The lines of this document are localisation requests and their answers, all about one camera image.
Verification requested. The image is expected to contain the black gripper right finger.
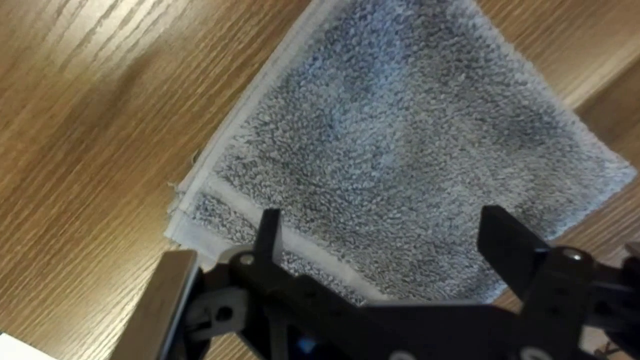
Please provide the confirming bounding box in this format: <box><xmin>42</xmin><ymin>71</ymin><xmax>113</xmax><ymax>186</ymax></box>
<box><xmin>477</xmin><ymin>205</ymin><xmax>640</xmax><ymax>322</ymax></box>

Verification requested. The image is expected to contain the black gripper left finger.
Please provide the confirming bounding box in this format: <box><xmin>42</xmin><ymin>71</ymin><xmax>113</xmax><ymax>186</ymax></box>
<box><xmin>227</xmin><ymin>206</ymin><xmax>367</xmax><ymax>317</ymax></box>

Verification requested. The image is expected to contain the grey terry cloth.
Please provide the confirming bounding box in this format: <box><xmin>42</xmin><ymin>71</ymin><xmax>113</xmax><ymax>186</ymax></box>
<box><xmin>163</xmin><ymin>0</ymin><xmax>639</xmax><ymax>308</ymax></box>

